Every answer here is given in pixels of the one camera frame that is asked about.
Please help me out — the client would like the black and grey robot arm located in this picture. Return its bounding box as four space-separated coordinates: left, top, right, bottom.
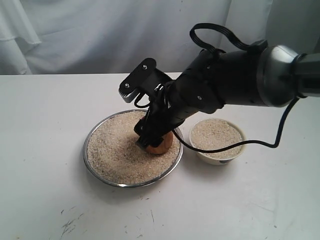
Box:
126 45 320 149

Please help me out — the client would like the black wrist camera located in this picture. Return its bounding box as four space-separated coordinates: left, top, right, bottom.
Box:
118 58 172 103

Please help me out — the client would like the white backdrop curtain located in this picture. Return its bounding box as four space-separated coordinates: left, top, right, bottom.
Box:
0 0 320 75

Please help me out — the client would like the small white rice bowl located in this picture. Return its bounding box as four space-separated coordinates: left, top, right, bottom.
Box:
189 118 246 165

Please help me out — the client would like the metal plate of rice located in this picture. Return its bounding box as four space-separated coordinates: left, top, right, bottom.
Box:
82 109 183 188

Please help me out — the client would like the black camera cable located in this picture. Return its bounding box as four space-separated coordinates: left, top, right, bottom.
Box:
133 23 301 152

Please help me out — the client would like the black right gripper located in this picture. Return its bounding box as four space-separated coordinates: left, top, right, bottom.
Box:
134 81 200 148

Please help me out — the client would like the brown wooden cup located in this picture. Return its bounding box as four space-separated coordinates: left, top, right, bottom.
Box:
146 131 174 155

